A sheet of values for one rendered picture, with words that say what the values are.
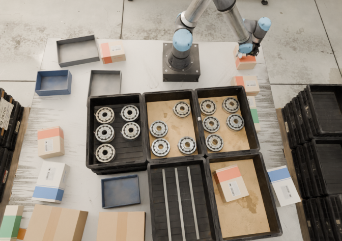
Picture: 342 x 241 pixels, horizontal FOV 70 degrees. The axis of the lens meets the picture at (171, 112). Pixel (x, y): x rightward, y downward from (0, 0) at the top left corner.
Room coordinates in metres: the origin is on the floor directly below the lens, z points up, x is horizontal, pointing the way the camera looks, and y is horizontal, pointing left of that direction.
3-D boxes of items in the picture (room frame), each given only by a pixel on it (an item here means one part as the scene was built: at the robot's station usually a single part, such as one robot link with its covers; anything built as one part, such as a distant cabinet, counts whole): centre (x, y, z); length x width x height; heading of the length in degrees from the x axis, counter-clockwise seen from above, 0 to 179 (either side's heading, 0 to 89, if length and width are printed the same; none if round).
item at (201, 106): (0.65, -0.21, 0.86); 0.10 x 0.10 x 0.01
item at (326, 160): (0.52, -1.24, 0.31); 0.40 x 0.30 x 0.34; 8
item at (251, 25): (1.11, -0.38, 1.05); 0.11 x 0.11 x 0.08; 0
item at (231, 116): (0.58, -0.38, 0.86); 0.10 x 0.10 x 0.01
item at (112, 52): (1.04, 0.46, 0.74); 0.16 x 0.12 x 0.07; 111
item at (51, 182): (0.13, 0.59, 0.75); 0.20 x 0.12 x 0.09; 1
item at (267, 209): (0.17, -0.40, 0.87); 0.40 x 0.30 x 0.11; 13
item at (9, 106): (0.60, 1.24, 0.41); 0.31 x 0.02 x 0.16; 8
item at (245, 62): (1.15, -0.47, 0.74); 0.16 x 0.12 x 0.07; 11
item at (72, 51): (1.02, 0.71, 0.73); 0.27 x 0.20 x 0.05; 112
